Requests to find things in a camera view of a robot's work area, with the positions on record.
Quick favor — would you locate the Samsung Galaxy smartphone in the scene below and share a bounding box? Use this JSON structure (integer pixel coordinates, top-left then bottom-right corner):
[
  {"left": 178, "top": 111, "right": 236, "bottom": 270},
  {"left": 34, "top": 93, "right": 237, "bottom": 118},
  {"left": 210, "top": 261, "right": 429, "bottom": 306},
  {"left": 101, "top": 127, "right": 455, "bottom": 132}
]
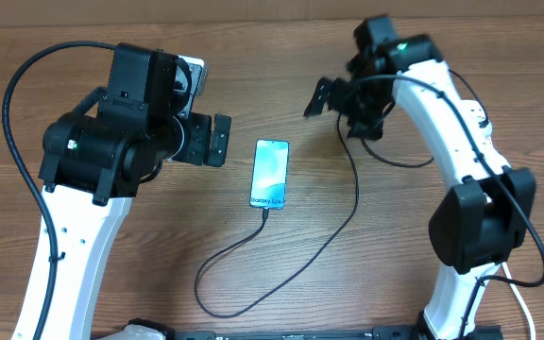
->
[{"left": 249, "top": 140, "right": 290, "bottom": 210}]

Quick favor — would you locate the black USB charging cable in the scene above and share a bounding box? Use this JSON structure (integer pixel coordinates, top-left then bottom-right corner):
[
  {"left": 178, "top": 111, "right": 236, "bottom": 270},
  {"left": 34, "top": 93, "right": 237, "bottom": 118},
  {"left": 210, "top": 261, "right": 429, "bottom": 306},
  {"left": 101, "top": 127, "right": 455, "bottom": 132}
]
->
[{"left": 193, "top": 68, "right": 491, "bottom": 320}]

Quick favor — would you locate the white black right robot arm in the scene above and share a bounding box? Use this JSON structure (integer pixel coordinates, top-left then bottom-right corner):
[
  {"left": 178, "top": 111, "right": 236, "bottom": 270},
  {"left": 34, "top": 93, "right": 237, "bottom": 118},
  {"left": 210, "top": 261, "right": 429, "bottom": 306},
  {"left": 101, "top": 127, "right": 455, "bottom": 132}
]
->
[{"left": 305, "top": 15, "right": 536, "bottom": 339}]

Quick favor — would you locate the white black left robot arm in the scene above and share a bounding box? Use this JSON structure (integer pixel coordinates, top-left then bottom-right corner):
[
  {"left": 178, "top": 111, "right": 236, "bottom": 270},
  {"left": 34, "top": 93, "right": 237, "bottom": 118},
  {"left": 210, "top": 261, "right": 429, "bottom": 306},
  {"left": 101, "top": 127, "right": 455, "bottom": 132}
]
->
[{"left": 2, "top": 43, "right": 231, "bottom": 339}]

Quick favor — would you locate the white charger plug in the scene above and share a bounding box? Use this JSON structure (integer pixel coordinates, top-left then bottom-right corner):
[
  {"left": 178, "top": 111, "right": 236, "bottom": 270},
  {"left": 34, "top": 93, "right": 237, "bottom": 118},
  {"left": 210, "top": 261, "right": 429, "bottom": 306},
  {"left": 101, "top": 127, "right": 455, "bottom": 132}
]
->
[{"left": 469, "top": 110, "right": 493, "bottom": 145}]

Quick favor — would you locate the white power strip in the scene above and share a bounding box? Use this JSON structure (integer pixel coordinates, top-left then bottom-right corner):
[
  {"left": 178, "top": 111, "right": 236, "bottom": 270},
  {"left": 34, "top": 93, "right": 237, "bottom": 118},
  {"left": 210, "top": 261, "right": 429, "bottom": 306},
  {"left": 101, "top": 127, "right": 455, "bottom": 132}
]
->
[{"left": 459, "top": 99, "right": 510, "bottom": 175}]

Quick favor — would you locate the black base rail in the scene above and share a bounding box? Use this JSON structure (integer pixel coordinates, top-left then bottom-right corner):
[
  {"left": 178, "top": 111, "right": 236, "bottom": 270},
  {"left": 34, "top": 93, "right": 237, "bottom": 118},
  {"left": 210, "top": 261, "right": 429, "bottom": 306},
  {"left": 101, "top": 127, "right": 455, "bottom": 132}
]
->
[{"left": 82, "top": 318, "right": 504, "bottom": 340}]

